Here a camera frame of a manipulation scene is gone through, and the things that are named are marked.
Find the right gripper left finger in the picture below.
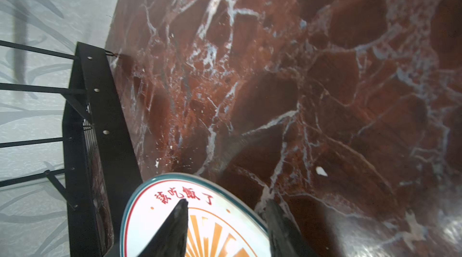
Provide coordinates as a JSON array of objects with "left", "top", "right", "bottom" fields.
[{"left": 138, "top": 199, "right": 188, "bottom": 257}]

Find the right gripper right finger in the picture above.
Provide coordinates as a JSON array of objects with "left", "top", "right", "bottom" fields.
[{"left": 265, "top": 200, "right": 318, "bottom": 257}]

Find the large white orange sunburst plate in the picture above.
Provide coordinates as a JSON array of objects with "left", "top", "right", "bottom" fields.
[{"left": 119, "top": 173, "right": 271, "bottom": 257}]

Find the black wire dish rack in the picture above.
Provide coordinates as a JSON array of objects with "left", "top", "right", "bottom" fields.
[{"left": 1, "top": 43, "right": 142, "bottom": 257}]

